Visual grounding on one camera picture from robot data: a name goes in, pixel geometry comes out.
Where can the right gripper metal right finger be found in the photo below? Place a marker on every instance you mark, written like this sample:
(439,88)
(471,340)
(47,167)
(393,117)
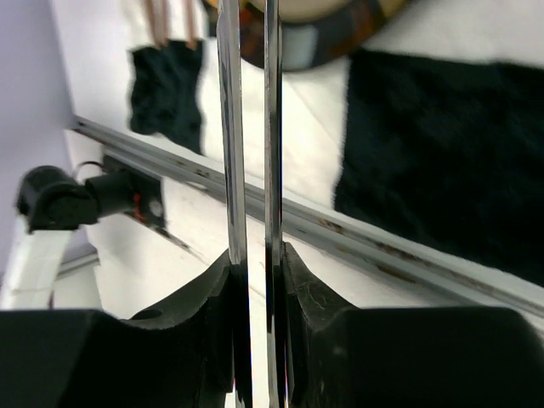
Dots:
(276,321)

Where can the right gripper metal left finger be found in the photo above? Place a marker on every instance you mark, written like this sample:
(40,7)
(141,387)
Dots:
(229,67)

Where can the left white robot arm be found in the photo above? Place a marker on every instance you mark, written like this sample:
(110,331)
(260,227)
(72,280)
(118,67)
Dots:
(51,206)

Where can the copper fork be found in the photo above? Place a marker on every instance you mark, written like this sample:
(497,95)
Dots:
(190,25)

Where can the copper spoon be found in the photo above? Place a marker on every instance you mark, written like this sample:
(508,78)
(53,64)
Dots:
(162,22)

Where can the copper knife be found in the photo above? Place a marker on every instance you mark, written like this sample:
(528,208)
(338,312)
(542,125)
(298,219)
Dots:
(150,12)

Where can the striped rim ceramic plate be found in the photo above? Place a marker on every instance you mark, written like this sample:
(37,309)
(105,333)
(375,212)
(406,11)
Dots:
(314,33)

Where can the black and white checkered cloth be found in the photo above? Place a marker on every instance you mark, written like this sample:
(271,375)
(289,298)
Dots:
(432,131)

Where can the aluminium rail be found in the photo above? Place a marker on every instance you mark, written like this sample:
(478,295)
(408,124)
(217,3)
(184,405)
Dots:
(353,239)

